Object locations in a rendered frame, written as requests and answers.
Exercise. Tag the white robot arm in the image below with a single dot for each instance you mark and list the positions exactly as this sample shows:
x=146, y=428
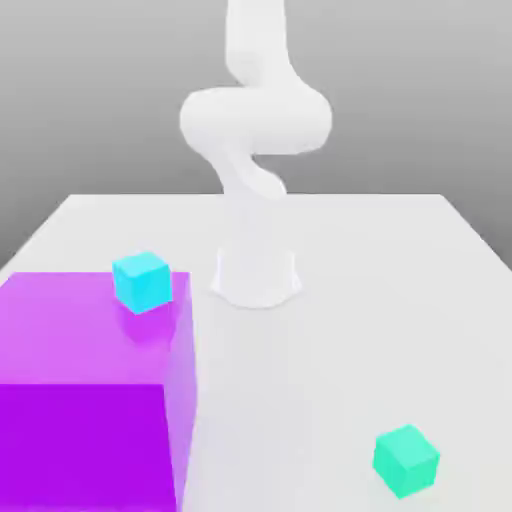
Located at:
x=256, y=120

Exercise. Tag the small cyan cube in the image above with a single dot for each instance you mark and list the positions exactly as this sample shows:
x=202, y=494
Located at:
x=142, y=282

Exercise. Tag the small green cube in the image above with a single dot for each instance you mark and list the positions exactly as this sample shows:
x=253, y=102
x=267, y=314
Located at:
x=404, y=462

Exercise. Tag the large purple box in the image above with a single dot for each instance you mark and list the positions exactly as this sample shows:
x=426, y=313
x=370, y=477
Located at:
x=80, y=400

